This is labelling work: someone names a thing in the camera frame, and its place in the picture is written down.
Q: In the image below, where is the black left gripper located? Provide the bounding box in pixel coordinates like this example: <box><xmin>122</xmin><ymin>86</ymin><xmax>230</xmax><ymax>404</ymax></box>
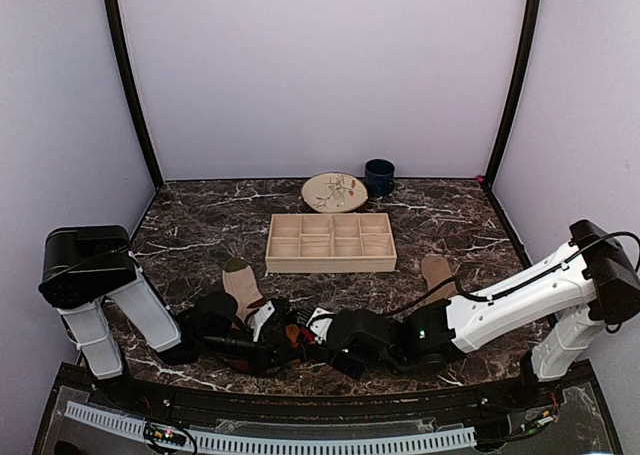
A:
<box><xmin>200</xmin><ymin>328</ymin><xmax>302</xmax><ymax>375</ymax></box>

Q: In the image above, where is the black argyle sock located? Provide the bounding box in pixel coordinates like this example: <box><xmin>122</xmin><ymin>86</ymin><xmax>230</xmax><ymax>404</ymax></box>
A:
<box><xmin>284</xmin><ymin>309</ymin><xmax>325</xmax><ymax>362</ymax></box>

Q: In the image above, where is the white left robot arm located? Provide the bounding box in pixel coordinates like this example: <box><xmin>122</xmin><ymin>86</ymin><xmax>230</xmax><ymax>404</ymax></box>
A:
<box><xmin>38</xmin><ymin>225</ymin><xmax>298</xmax><ymax>411</ymax></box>

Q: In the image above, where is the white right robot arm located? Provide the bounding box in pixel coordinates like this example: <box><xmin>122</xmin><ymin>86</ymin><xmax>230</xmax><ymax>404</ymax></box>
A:
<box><xmin>305</xmin><ymin>220</ymin><xmax>639</xmax><ymax>409</ymax></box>

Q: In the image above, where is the beige striped sock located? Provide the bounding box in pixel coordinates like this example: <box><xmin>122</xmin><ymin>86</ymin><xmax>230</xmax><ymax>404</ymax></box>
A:
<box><xmin>222</xmin><ymin>257</ymin><xmax>266</xmax><ymax>324</ymax></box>

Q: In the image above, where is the tan plain sock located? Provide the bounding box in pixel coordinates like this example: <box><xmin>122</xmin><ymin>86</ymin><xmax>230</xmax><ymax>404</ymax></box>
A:
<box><xmin>419</xmin><ymin>255</ymin><xmax>456</xmax><ymax>308</ymax></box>

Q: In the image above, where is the wooden compartment tray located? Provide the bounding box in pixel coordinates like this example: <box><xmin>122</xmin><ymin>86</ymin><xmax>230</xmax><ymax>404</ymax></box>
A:
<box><xmin>265</xmin><ymin>213</ymin><xmax>397</xmax><ymax>274</ymax></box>

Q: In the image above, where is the dark blue mug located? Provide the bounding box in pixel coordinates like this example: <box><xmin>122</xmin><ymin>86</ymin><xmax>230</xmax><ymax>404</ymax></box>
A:
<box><xmin>365</xmin><ymin>159</ymin><xmax>395</xmax><ymax>198</ymax></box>

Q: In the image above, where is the patterned ceramic plate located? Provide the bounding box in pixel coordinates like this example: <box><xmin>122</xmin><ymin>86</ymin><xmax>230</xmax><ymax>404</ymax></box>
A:
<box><xmin>301</xmin><ymin>172</ymin><xmax>369</xmax><ymax>214</ymax></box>

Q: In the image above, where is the white slotted cable duct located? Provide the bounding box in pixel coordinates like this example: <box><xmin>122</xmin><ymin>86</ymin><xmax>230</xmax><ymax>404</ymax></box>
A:
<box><xmin>64</xmin><ymin>401</ymin><xmax>477</xmax><ymax>455</ymax></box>

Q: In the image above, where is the left black corner post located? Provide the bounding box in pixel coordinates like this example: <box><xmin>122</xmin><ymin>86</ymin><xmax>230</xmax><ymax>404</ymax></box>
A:
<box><xmin>104</xmin><ymin>0</ymin><xmax>164</xmax><ymax>191</ymax></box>

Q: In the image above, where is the black corner post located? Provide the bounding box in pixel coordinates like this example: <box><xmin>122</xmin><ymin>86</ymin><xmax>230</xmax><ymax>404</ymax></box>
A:
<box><xmin>484</xmin><ymin>0</ymin><xmax>541</xmax><ymax>187</ymax></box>
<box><xmin>104</xmin><ymin>0</ymin><xmax>164</xmax><ymax>191</ymax></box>

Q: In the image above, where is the right black corner post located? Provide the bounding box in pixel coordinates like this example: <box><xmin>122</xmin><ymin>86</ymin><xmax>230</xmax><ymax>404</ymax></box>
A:
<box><xmin>484</xmin><ymin>0</ymin><xmax>541</xmax><ymax>187</ymax></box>

